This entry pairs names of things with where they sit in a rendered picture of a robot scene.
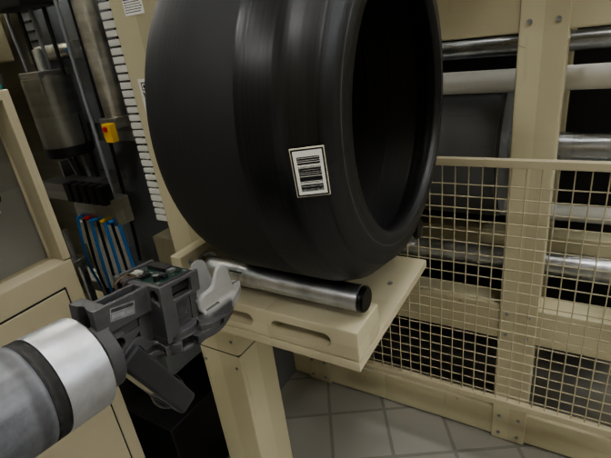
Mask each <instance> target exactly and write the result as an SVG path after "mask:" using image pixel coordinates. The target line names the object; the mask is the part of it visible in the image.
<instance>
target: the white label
mask: <svg viewBox="0 0 611 458"><path fill-rule="evenodd" d="M289 154H290V160H291V165H292V169H293V175H294V179H295V189H296V193H297V198H298V197H308V196H316V195H325V194H331V191H330V184H329V178H328V172H327V165H326V153H325V148H324V146H323V145H317V146H309V147H301V148H294V149H289Z"/></svg>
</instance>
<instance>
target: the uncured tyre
mask: <svg viewBox="0 0 611 458"><path fill-rule="evenodd" d="M145 106H146V114H147V122H148V127H149V132H150V137H151V141H152V146H153V149H154V152H155V158H156V161H157V164H158V167H159V170H160V173H161V175H162V177H163V179H164V182H165V186H166V188H167V190H168V192H169V193H170V195H171V197H172V199H173V201H174V203H175V205H176V207H177V209H178V210H179V212H180V213H181V215H182V216H183V217H184V218H185V220H186V221H187V222H188V224H189V225H190V226H191V227H192V229H193V230H194V231H195V232H196V233H197V234H198V235H199V236H200V237H201V238H202V239H203V240H204V241H206V242H207V243H208V244H210V245H211V246H213V247H214V248H215V249H216V250H218V251H220V252H221V253H223V254H225V255H227V256H229V257H231V258H232V259H234V260H237V261H238V262H240V263H243V264H250V265H254V266H259V267H264V268H269V269H274V270H278V271H283V272H289V273H293V274H301V275H306V276H312V277H316V278H321V279H326V280H330V281H345V280H354V279H361V278H364V277H367V276H369V275H370V274H372V273H374V272H375V271H377V270H378V269H379V268H381V267H382V266H383V265H385V264H387V263H388V262H389V261H391V260H392V259H393V258H395V257H396V256H397V255H398V254H400V253H401V252H402V250H403V249H404V248H405V247H406V245H407V244H408V242H409V241H410V239H411V237H412V235H413V234H414V232H415V230H416V228H417V225H418V223H419V221H420V218H421V216H422V213H423V211H424V209H425V206H426V200H427V197H428V195H429V191H430V187H431V183H432V180H433V175H434V171H435V167H436V157H437V151H438V145H439V137H440V129H441V119H442V106H443V51H442V37H441V28H440V20H439V13H438V7H437V1H436V0H157V3H156V6H155V11H154V14H153V18H152V22H151V25H150V30H149V35H148V40H147V47H146V55H145ZM317 145H323V146H324V148H325V153H326V165H327V172H328V178H329V184H330V191H331V194H325V195H316V196H308V197H298V198H297V193H296V189H295V179H294V175H293V169H292V165H291V160H290V154H289V149H294V148H301V147H309V146H317Z"/></svg>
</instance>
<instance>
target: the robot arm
mask: <svg viewBox="0 0 611 458"><path fill-rule="evenodd" d="M113 281H114V289H115V291H114V292H112V293H110V294H108V295H106V296H104V297H102V298H99V299H97V300H95V301H93V302H92V301H89V300H86V299H84V298H81V299H79V300H77V301H75V302H73V303H70V304H69V309H70V313H71V316H72V319H71V318H61V319H59V320H57V321H54V322H52V323H50V324H48V325H46V326H44V327H42V328H40V329H38V330H35V331H33V332H31V333H30V334H27V335H25V336H23V337H21V338H19V339H17V340H14V341H12V342H11V343H9V344H6V345H4V346H2V347H0V458H36V457H37V456H38V455H39V454H41V453H43V452H44V451H45V450H47V449H48V448H50V447H51V446H53V445H54V444H55V443H57V442H58V441H60V440H61V439H63V438H64V437H65V436H67V435H68V434H70V433H71V432H72V431H74V430H75V429H76V428H78V427H79V426H81V425H82V424H84V423H85V422H87V421H88V420H90V419H91V418H92V417H94V416H95V415H97V414H98V413H100V412H101V411H103V410H104V409H105V408H106V407H107V406H109V405H110V404H111V403H112V402H113V401H114V399H115V394H116V387H117V386H119V385H120V384H122V383H123V382H124V381H125V378H127V379H128V380H130V381H131V382H132V383H134V384H135V385H137V386H138V387H139V388H141V389H142V390H143V391H145V392H146V393H148V394H149V395H150V397H151V399H152V401H153V403H154V404H155V405H156V406H158V407H160V408H163V409H170V408H172V409H174V410H176V411H178V412H180V413H184V412H185V411H186V410H187V408H188V406H189V405H190V403H191V402H192V401H193V399H194V398H195V394H194V393H193V392H192V391H191V390H190V389H189V388H188V387H186V386H185V384H184V382H183V380H182V379H181V378H180V377H179V376H178V375H176V374H173V373H170V372H168V371H167V370H166V369H165V368H164V366H162V365H161V364H160V363H159V362H157V361H156V360H159V359H160V358H161V357H162V356H165V357H168V356H170V355H176V354H180V353H183V352H184V351H186V350H188V349H190V348H192V347H194V346H195V345H196V344H201V343H202V342H203V341H204V340H205V339H207V338H209V337H211V336H213V335H214V334H217V333H218V332H219V331H220V330H222V329H223V328H224V326H225V325H226V323H227V321H228V320H229V318H230V316H231V315H232V313H233V310H234V308H235V305H236V303H237V300H238V298H239V295H240V292H241V285H240V281H237V280H232V281H231V279H230V276H229V273H228V271H227V268H226V266H225V265H224V264H219V265H218V266H217V267H216V268H215V270H214V274H213V278H212V277H211V275H210V273H209V271H208V269H207V266H206V264H205V262H204V261H203V260H196V261H194V262H193V263H192V264H191V266H190V269H186V268H182V267H178V266H173V265H171V264H163V263H159V262H154V260H149V261H147V262H145V263H143V264H140V265H138V266H135V267H133V268H131V269H129V270H126V271H124V272H122V273H120V274H117V275H115V276H113ZM196 316H197V317H196Z"/></svg>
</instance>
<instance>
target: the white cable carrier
mask: <svg viewBox="0 0 611 458"><path fill-rule="evenodd" d="M98 7H99V10H101V11H103V10H107V9H108V11H107V12H103V13H101V17H102V20H107V19H111V20H110V21H105V22H103V25H104V28H105V29H111V28H114V30H112V31H106V36H107V37H108V38H109V37H115V38H116V39H113V40H108V43H109V46H118V48H113V49H110V50H111V54H112V55H121V56H118V57H113V61H114V64H115V65H116V66H115V70H116V72H117V73H125V74H123V75H118V80H119V81H126V80H127V82H126V83H120V86H121V89H130V90H127V91H122V94H123V97H132V98H126V99H124V100H125V105H134V106H135V107H127V108H126V109H127V112H128V113H129V114H130V113H136V114H131V115H129V119H130V121H138V123H131V126H132V129H140V130H133V134H134V136H143V137H139V138H136V139H135V141H136V143H137V144H143V145H138V146H137V149H138V151H144V153H139V156H140V158H142V159H143V160H141V163H142V165H143V166H147V167H144V172H145V173H151V174H146V175H145V179H146V180H152V181H147V185H148V186H150V188H148V189H149V193H150V194H151V195H150V196H151V200H153V206H154V207H156V208H155V213H156V214H157V215H156V219H157V220H161V221H167V219H166V215H165V209H164V206H163V202H162V198H161V195H160V192H159V188H158V184H157V181H156V178H155V171H154V167H153V165H152V161H151V157H150V154H149V151H148V147H147V143H146V139H145V134H144V130H143V126H142V123H141V120H140V116H139V113H138V109H137V106H136V102H135V96H134V93H133V89H132V86H131V82H130V78H129V75H128V72H127V68H126V64H125V59H124V55H123V51H122V48H121V45H120V41H119V37H118V33H117V31H116V27H115V20H114V18H113V14H112V10H111V6H110V4H109V0H106V2H103V3H100V4H98ZM119 64H123V65H119ZM157 207H158V208H157Z"/></svg>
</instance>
